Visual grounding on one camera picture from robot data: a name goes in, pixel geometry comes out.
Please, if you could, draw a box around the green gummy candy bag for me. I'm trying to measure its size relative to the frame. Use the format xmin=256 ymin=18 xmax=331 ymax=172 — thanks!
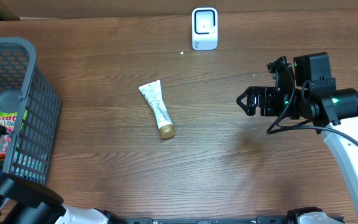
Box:
xmin=0 ymin=111 xmax=17 ymax=161

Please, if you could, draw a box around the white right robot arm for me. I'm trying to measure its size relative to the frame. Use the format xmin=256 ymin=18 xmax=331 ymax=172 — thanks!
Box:
xmin=236 ymin=68 xmax=358 ymax=219

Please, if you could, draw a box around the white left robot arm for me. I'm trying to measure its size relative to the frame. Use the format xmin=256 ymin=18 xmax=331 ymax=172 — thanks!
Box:
xmin=0 ymin=125 xmax=126 ymax=224

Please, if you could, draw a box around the white barcode scanner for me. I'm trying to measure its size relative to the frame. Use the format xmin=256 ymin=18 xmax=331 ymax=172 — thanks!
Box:
xmin=191 ymin=7 xmax=218 ymax=50

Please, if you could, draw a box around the grey plastic basket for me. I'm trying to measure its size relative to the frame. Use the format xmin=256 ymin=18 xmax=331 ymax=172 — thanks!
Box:
xmin=0 ymin=37 xmax=62 ymax=184

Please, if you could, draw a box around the white tube gold cap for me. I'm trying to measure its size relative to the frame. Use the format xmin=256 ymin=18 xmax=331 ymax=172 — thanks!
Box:
xmin=139 ymin=80 xmax=176 ymax=139

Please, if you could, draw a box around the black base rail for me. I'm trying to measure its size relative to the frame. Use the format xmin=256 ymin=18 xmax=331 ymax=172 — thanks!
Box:
xmin=124 ymin=215 xmax=290 ymax=224

